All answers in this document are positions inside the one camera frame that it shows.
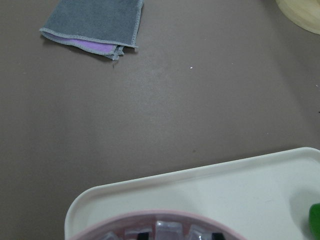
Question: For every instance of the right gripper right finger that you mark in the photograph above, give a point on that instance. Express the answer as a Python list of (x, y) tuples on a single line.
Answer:
[(217, 236)]

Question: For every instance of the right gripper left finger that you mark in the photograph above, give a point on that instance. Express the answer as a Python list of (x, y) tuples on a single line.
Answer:
[(143, 236)]

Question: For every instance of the pink bowl of ice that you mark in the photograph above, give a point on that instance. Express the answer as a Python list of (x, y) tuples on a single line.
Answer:
[(162, 224)]

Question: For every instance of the cream rectangular tray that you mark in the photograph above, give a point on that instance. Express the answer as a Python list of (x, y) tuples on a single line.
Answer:
[(265, 197)]

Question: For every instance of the green lime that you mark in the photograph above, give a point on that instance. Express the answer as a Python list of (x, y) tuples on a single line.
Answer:
[(314, 220)]

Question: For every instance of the grey purple folded cloth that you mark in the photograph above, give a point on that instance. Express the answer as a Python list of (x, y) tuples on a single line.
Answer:
[(101, 27)]

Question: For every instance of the wooden cup rack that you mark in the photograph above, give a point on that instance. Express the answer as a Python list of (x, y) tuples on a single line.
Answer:
[(303, 13)]

